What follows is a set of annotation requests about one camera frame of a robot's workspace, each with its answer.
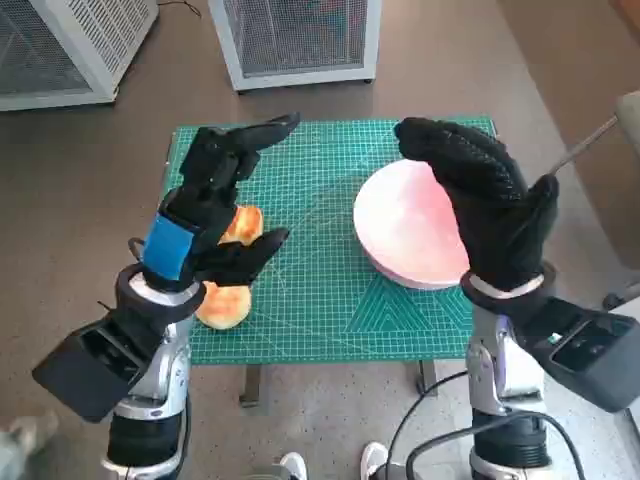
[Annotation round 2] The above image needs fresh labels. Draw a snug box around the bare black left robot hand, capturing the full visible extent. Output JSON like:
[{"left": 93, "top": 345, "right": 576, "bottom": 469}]
[{"left": 141, "top": 112, "right": 301, "bottom": 294}]

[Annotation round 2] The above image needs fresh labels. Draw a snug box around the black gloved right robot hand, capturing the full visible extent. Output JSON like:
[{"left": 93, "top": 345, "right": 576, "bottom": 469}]
[{"left": 394, "top": 117, "right": 560, "bottom": 294}]

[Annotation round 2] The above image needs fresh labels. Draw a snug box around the long toy bread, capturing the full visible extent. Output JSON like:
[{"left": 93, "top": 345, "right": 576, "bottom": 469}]
[{"left": 217, "top": 204, "right": 265, "bottom": 247}]

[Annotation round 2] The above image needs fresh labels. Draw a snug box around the round toy bread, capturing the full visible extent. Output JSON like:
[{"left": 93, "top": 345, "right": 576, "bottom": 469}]
[{"left": 194, "top": 280, "right": 253, "bottom": 331}]

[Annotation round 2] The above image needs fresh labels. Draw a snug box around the pink bowl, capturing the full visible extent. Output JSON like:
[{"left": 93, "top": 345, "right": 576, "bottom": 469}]
[{"left": 352, "top": 159, "right": 474, "bottom": 291}]

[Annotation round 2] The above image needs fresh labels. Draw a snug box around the green cutting mat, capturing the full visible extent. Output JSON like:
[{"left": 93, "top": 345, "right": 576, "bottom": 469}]
[{"left": 162, "top": 115, "right": 501, "bottom": 365}]

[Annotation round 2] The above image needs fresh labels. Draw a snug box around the grey table leg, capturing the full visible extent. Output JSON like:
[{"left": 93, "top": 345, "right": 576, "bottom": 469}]
[
  {"left": 414, "top": 359, "right": 439, "bottom": 399},
  {"left": 238, "top": 363, "right": 265, "bottom": 409}
]

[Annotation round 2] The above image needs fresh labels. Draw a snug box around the large white mesh cabinet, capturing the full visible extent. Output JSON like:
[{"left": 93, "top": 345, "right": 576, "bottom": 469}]
[{"left": 0, "top": 0, "right": 160, "bottom": 112}]

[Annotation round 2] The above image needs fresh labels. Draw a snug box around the small white mesh cabinet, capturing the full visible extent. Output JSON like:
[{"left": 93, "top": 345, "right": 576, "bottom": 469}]
[{"left": 207, "top": 0, "right": 382, "bottom": 92}]

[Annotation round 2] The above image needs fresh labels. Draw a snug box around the person's foot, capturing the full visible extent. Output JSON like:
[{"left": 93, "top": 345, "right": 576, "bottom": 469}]
[{"left": 0, "top": 409, "right": 59, "bottom": 480}]

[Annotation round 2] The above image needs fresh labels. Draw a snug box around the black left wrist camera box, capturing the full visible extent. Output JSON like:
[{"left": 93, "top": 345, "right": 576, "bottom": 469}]
[{"left": 30, "top": 309, "right": 166, "bottom": 424}]

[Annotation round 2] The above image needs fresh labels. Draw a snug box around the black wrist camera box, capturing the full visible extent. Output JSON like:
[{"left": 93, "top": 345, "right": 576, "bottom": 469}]
[
  {"left": 514, "top": 294, "right": 640, "bottom": 414},
  {"left": 30, "top": 309, "right": 166, "bottom": 424}
]

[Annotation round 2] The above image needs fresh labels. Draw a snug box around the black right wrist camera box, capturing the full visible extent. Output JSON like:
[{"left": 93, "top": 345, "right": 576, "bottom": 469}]
[{"left": 514, "top": 294, "right": 640, "bottom": 414}]

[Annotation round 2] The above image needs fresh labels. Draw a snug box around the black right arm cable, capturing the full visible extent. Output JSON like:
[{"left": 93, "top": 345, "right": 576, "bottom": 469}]
[
  {"left": 384, "top": 369, "right": 474, "bottom": 480},
  {"left": 405, "top": 412, "right": 587, "bottom": 480}
]

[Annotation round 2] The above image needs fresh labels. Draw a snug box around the thin black floor cable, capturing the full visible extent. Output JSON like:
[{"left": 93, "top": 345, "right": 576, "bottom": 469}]
[{"left": 157, "top": 0, "right": 203, "bottom": 19}]

